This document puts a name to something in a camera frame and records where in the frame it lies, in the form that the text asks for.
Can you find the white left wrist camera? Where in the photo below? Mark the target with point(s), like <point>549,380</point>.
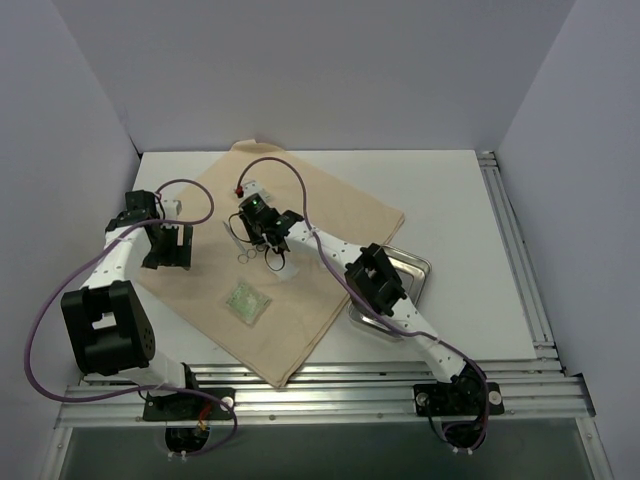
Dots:
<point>169,209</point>

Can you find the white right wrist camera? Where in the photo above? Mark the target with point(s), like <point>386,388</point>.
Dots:
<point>239,191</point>

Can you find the green gauze packet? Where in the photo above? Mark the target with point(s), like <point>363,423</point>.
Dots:
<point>246,303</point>
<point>262,192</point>

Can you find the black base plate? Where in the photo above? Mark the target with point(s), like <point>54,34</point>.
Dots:
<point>463,399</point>
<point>173,407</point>

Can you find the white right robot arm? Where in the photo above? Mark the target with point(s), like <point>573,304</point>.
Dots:
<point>371,281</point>

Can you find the aluminium rail frame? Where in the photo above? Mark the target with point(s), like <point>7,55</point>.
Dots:
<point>357,377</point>

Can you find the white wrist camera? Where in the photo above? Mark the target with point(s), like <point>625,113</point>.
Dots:
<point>169,209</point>
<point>239,191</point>

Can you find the steel scissors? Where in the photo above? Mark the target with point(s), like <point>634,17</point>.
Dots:
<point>261,247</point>
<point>244,254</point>

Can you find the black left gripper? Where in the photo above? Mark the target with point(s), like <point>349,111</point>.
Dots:
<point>170,248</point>

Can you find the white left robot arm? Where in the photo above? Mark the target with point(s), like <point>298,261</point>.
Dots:
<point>109,330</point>

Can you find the white gauze pad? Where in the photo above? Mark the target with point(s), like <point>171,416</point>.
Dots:
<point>288,272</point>

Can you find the beige cloth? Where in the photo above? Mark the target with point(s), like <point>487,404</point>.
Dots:
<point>303,308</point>

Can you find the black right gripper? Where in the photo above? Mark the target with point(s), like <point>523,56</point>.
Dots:
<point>255,233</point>

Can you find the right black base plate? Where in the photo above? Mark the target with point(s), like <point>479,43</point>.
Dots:
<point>463,399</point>

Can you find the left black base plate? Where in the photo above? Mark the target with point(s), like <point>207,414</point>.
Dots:
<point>173,407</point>

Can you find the steel instrument tray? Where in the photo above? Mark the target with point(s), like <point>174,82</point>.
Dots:
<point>413,272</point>

